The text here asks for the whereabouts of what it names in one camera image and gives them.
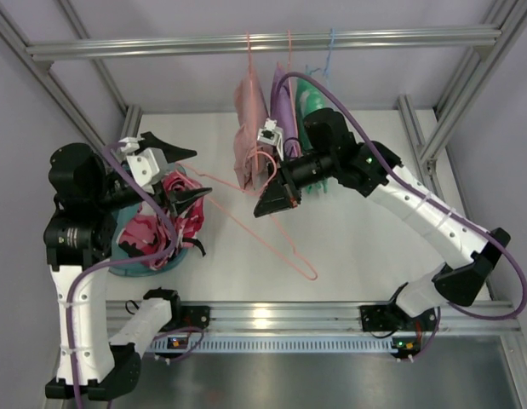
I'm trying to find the purple trousers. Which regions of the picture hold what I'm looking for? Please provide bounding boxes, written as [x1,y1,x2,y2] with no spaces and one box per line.
[271,63,301,158]

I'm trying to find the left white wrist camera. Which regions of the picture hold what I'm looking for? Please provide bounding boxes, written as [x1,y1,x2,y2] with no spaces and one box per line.
[119,133,169,194]

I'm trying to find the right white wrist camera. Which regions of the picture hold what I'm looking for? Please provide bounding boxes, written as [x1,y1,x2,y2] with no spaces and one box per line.
[257,118,284,160]

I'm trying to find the pink patterned trousers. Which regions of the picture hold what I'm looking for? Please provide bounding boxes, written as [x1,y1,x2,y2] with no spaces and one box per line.
[112,199,205,276]

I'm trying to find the slotted grey cable duct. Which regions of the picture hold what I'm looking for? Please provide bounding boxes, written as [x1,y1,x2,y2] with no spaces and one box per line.
[146,334,421,354]

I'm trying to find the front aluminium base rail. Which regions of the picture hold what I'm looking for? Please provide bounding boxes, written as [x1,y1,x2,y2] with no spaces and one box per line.
[146,299,520,337]

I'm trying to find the aluminium hanging rail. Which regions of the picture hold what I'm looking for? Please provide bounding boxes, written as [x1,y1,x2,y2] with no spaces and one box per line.
[26,25,501,61]

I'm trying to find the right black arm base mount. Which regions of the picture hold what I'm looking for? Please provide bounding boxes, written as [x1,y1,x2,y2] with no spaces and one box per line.
[359,303,437,332]

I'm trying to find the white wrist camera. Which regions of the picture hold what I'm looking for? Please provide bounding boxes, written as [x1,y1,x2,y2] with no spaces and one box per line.
[119,133,169,194]
[257,118,284,160]

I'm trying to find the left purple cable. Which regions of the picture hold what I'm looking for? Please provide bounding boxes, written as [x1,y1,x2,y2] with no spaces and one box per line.
[65,142,207,409]

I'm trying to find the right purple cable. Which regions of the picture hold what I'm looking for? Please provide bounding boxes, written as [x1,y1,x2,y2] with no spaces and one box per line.
[271,72,527,363]

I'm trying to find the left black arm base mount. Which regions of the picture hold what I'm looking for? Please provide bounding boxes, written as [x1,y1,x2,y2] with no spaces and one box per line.
[168,304,211,331]

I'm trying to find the teal plastic bin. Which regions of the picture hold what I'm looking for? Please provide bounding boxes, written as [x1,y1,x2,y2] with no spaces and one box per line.
[107,164,192,279]

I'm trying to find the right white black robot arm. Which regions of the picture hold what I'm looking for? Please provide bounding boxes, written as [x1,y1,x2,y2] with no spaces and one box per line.
[254,108,511,317]

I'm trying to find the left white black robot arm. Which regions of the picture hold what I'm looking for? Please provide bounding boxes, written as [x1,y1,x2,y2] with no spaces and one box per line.
[43,132,208,403]

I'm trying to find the aluminium frame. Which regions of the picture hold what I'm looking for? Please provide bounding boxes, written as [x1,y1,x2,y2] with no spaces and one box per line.
[0,1,527,408]

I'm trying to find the purple cable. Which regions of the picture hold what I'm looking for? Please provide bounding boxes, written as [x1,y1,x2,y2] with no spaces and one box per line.
[65,142,207,409]
[271,72,527,363]

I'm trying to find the green patterned trousers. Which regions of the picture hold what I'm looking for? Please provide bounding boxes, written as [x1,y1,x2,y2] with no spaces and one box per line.
[295,66,328,194]

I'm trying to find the light pink trousers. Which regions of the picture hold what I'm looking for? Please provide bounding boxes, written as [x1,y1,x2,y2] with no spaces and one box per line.
[233,71,272,190]

